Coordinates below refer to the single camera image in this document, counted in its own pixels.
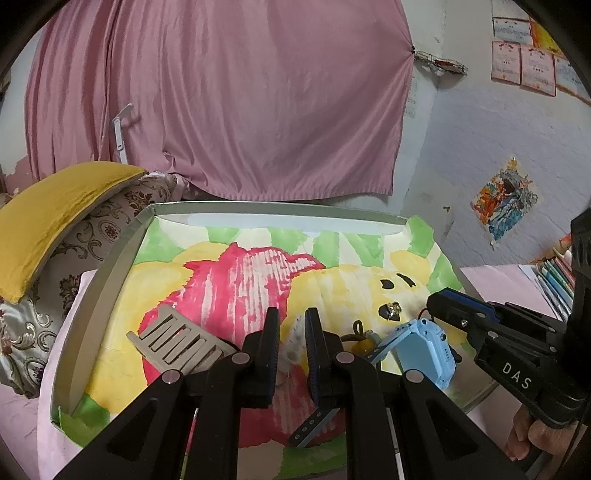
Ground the floral patterned pillow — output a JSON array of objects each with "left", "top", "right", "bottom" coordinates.
[{"left": 0, "top": 172, "right": 190, "bottom": 400}]

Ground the pink wall certificate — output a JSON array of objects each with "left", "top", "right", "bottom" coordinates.
[
  {"left": 492, "top": 41, "right": 522, "bottom": 85},
  {"left": 521, "top": 46, "right": 557, "bottom": 97}
]

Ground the stack of books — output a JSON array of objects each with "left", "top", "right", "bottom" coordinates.
[{"left": 519, "top": 256, "right": 575, "bottom": 324}]

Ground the painted tray with frame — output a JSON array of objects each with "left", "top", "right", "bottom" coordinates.
[{"left": 48, "top": 200, "right": 502, "bottom": 472}]

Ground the yellow charm with black loop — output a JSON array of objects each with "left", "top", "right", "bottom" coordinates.
[{"left": 342, "top": 320, "right": 382, "bottom": 358}]

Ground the colourful wall painting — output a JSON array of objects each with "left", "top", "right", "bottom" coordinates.
[{"left": 471, "top": 159, "right": 539, "bottom": 250}]

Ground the yellow wall certificate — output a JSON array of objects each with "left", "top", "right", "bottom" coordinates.
[{"left": 531, "top": 21, "right": 561, "bottom": 56}]

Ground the blue smartwatch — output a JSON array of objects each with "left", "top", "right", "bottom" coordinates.
[{"left": 288, "top": 318, "right": 458, "bottom": 448}]

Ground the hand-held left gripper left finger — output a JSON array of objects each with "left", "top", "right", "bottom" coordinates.
[{"left": 53, "top": 307, "right": 281, "bottom": 480}]

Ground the yellow pillow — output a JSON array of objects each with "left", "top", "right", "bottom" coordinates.
[{"left": 0, "top": 161, "right": 148, "bottom": 305}]

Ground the wire wall rack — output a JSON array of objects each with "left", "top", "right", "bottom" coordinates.
[{"left": 413, "top": 48, "right": 468, "bottom": 77}]

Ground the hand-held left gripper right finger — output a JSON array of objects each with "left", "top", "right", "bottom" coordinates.
[{"left": 305, "top": 308, "right": 529, "bottom": 480}]

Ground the pink curtain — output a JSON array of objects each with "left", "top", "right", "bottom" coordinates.
[{"left": 25, "top": 0, "right": 414, "bottom": 204}]

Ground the pink bed sheet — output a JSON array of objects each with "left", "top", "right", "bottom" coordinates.
[{"left": 0, "top": 265, "right": 573, "bottom": 480}]

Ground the grey wide-tooth comb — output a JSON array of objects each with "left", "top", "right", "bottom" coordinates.
[{"left": 127, "top": 305, "right": 236, "bottom": 376}]

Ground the white plastic bracket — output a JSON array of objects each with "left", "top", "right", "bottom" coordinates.
[{"left": 112, "top": 104, "right": 136, "bottom": 164}]

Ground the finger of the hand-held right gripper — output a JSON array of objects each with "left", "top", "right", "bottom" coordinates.
[
  {"left": 487, "top": 301, "right": 556, "bottom": 334},
  {"left": 427, "top": 288, "right": 498, "bottom": 344}
]

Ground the white blue wall certificate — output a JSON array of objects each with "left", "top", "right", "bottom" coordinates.
[
  {"left": 492, "top": 17, "right": 534, "bottom": 40},
  {"left": 554, "top": 55, "right": 591, "bottom": 102}
]

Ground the person's right hand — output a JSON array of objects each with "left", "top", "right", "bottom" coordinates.
[{"left": 505, "top": 407, "right": 578, "bottom": 462}]

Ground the cartoon printed towel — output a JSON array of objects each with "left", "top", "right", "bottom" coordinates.
[{"left": 58, "top": 215, "right": 467, "bottom": 469}]

